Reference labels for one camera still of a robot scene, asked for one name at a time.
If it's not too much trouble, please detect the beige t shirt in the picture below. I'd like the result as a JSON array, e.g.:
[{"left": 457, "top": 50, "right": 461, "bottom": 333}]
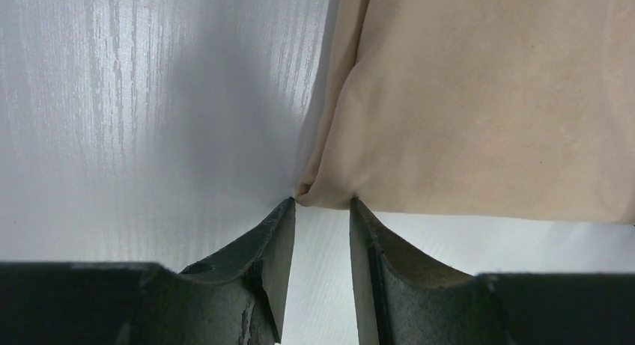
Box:
[{"left": 297, "top": 0, "right": 634, "bottom": 224}]

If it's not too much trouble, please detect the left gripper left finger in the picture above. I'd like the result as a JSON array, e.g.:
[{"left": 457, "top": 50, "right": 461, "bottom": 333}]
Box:
[{"left": 1, "top": 198, "right": 296, "bottom": 344}]

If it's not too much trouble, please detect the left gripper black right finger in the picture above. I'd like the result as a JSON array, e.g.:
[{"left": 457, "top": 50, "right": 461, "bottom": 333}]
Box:
[{"left": 350, "top": 198, "right": 634, "bottom": 344}]

